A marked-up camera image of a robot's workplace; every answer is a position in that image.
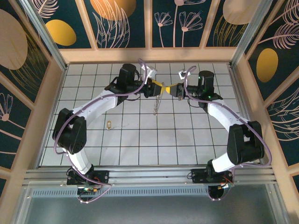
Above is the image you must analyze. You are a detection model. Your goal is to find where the aluminium corner post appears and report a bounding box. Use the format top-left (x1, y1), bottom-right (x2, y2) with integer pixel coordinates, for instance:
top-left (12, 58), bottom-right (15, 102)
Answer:
top-left (230, 0), bottom-right (274, 68)
top-left (20, 0), bottom-right (69, 70)

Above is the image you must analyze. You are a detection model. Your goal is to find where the grey metal sheet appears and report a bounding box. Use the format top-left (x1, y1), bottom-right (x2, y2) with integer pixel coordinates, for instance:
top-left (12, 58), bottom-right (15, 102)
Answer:
top-left (23, 184), bottom-right (281, 224)

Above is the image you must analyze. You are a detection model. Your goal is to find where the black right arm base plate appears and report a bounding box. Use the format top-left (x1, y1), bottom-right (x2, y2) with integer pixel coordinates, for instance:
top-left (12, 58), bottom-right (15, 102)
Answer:
top-left (188, 168), bottom-right (234, 185)

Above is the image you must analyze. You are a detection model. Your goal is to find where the small circuit board with wires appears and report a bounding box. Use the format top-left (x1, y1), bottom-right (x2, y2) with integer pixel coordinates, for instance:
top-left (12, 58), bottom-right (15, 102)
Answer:
top-left (216, 182), bottom-right (234, 191)
top-left (78, 185), bottom-right (105, 194)

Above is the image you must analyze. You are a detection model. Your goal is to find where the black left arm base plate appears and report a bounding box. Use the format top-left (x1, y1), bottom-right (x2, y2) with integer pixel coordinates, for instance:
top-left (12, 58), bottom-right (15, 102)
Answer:
top-left (67, 169), bottom-right (110, 186)

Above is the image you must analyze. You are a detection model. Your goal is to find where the aluminium side rail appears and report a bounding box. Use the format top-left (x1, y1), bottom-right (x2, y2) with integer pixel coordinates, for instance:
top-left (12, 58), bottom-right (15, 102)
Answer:
top-left (228, 65), bottom-right (264, 164)
top-left (35, 64), bottom-right (69, 169)

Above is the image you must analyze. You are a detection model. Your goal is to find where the slotted metal vent strip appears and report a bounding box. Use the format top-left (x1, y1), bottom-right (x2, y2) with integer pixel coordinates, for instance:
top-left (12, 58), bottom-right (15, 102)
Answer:
top-left (31, 188), bottom-right (234, 198)

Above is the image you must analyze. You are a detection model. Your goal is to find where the aluminium cross rail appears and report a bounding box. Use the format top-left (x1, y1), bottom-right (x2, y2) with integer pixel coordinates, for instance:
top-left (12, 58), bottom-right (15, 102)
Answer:
top-left (22, 166), bottom-right (278, 187)

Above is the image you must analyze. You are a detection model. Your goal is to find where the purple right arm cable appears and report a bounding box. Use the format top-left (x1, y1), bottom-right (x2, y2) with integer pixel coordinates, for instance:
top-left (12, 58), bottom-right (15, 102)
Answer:
top-left (183, 66), bottom-right (273, 202)

